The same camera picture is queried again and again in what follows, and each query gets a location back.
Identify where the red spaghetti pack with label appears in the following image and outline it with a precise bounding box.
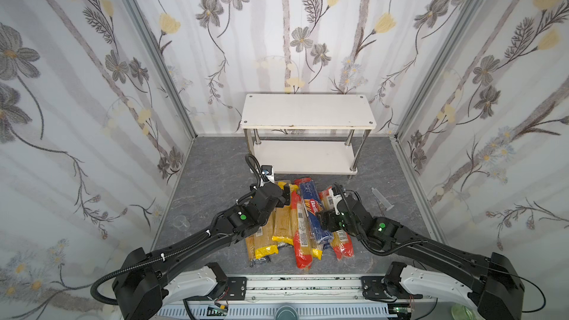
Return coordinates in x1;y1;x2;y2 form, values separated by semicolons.
319;187;354;260

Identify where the yellow spaghetti pack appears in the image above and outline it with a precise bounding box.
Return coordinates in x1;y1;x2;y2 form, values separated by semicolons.
309;231;323;260
272;181;293;248

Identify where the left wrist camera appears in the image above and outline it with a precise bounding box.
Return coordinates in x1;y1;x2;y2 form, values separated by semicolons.
261;164;275;183

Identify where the clear plastic syringe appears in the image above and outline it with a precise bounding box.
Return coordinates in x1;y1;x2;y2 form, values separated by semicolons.
371;188;394;211

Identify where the yellow-banded whole wheat pack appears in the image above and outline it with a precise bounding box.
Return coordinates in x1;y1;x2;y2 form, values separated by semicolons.
245;214;279;267

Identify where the green glass bowl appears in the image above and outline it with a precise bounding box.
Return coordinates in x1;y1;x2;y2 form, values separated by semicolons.
450;304;477;320

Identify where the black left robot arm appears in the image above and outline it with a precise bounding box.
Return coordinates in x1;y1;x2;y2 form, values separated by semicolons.
90;182;290;319

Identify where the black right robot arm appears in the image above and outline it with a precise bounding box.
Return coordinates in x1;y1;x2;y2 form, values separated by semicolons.
317;185;529;319

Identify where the blue Barilla spaghetti pack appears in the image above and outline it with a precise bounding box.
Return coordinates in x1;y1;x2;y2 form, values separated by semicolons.
296;178;333;244

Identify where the clear plastic cup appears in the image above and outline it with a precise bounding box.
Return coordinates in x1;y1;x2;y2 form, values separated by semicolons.
172;215;191;232

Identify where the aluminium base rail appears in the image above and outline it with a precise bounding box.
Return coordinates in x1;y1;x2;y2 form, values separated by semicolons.
155;275;422;319

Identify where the white two-tier shelf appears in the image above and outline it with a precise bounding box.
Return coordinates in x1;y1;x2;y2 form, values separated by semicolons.
241;93;376;175

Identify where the yellow bottom spaghetti pack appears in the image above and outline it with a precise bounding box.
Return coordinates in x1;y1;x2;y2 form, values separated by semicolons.
309;231;323;260

